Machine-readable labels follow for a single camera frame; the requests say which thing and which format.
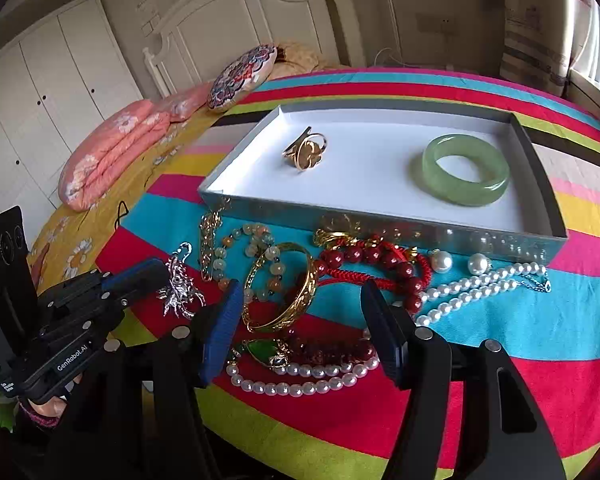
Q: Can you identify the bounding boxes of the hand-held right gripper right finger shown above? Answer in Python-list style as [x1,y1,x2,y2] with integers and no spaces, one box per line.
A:
[360,280,568,480]

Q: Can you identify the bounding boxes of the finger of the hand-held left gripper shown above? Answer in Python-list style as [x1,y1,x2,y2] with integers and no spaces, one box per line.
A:
[37,258,169,313]
[42,282,167,348]

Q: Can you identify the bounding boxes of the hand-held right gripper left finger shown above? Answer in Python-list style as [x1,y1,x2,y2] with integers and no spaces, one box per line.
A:
[50,279,246,480]

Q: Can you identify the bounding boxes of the silver brooch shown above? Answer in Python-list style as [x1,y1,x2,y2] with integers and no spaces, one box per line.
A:
[156,242,207,319]

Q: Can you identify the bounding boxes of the pearl necklace with green pendant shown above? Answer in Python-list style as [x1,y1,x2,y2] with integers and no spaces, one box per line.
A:
[225,327,381,397]

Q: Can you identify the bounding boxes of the grey jewelry box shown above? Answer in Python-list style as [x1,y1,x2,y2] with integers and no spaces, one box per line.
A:
[197,105,568,266]

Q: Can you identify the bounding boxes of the person's left forearm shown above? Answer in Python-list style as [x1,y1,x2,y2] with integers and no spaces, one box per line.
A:
[0,405,61,480]

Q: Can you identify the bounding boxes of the person's left hand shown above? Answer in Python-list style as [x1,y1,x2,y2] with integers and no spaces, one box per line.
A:
[19,391,75,428]

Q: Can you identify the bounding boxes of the yellow floral bedsheet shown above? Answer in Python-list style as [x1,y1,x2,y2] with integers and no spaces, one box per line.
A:
[27,110,221,341]

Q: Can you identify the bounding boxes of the gold tassel pin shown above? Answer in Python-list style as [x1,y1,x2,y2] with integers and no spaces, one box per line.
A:
[199,199,233,281]

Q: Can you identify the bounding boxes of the gold carved bangle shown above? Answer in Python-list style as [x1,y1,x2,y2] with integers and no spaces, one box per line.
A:
[241,241,315,333]

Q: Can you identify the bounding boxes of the pink floral quilt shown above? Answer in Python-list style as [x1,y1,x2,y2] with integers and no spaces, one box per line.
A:
[59,99,172,212]

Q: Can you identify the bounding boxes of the striped colourful cloth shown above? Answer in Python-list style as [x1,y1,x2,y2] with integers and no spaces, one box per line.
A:
[95,67,600,480]

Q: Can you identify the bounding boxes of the green jade bangle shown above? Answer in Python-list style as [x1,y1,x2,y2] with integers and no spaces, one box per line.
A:
[422,133,511,207]

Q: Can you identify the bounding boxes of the white wardrobe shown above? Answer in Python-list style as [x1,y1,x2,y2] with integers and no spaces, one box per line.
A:
[0,0,143,221]

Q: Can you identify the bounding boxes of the pink floral pillow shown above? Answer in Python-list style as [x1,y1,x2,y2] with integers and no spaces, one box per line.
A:
[155,81,216,122]

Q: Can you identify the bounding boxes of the round patterned cushion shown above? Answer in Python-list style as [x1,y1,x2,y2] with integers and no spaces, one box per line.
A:
[206,44,279,113]

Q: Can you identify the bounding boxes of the white headboard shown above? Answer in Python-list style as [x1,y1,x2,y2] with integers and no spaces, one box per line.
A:
[142,0,368,98]

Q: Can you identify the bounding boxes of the beige blanket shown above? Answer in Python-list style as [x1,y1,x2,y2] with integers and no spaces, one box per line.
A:
[272,42,333,78]

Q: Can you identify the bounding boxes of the printed curtain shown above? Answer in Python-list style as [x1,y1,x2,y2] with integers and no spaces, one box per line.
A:
[500,0,600,98]

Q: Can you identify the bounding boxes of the dark red bead bracelet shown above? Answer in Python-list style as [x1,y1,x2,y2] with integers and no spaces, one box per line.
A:
[280,330,377,368]

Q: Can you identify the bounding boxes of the pastel bead bracelet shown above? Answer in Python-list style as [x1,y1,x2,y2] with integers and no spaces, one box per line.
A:
[212,223,286,303]

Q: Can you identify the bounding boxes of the pearl necklace with silver chain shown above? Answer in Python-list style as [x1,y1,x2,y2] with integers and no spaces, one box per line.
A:
[415,262,554,329]

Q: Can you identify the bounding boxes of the gold flower ring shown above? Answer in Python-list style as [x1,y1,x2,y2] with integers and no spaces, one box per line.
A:
[313,214,363,251]

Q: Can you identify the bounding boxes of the white cable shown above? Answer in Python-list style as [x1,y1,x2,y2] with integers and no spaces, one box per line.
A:
[372,46,433,69]

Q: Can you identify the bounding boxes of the beige wall socket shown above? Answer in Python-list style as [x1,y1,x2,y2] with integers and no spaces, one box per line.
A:
[419,12,457,37]

